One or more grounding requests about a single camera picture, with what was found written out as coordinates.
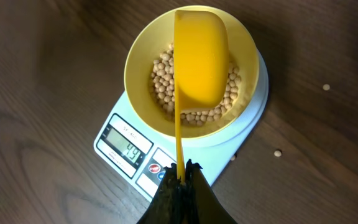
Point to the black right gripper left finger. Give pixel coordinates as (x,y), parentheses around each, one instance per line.
(165,207)

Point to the white kitchen scale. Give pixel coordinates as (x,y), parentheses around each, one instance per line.
(140,154)

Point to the soybeans in yellow bowl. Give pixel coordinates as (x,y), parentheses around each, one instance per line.
(162,91)

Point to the yellow bowl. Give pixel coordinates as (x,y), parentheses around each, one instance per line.
(154,39)

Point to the yellow measuring scoop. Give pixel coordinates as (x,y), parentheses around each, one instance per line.
(200,68)

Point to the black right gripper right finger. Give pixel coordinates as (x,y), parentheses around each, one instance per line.
(201,205)

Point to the spilled soybean near bowl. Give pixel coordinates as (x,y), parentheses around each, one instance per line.
(326,87)

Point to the spilled soybean beside scale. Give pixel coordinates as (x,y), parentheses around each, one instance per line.
(277,153)

